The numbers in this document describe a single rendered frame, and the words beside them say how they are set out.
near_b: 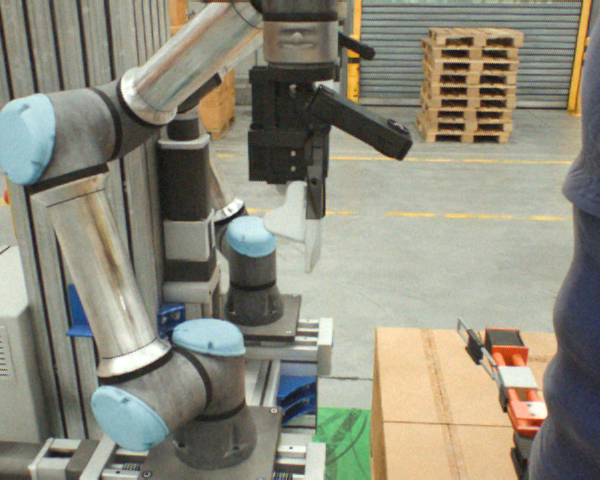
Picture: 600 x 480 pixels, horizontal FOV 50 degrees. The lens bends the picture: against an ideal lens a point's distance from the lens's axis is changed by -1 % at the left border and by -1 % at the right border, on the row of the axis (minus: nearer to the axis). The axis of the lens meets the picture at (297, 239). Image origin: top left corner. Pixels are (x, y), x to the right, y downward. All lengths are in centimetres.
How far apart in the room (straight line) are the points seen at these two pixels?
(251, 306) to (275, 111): 92
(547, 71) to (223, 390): 1020
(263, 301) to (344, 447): 139
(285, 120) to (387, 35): 990
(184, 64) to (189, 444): 62
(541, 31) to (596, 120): 1029
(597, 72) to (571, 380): 31
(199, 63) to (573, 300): 55
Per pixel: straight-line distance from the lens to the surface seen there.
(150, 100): 97
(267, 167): 67
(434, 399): 220
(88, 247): 95
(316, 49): 64
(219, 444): 113
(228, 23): 85
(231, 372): 108
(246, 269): 151
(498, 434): 210
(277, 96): 67
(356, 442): 286
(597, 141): 65
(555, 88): 1111
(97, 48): 113
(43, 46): 116
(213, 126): 826
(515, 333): 147
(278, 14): 64
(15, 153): 96
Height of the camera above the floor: 179
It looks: 21 degrees down
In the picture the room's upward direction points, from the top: straight up
